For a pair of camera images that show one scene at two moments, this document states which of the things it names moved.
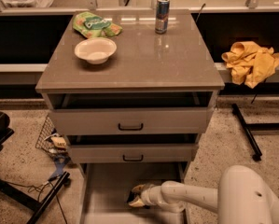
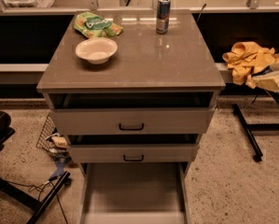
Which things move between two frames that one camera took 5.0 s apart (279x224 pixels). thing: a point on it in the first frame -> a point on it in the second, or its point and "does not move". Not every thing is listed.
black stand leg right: (249, 127) does not move
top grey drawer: (136, 113) does not move
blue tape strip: (60, 161) does not move
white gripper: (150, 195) -> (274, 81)
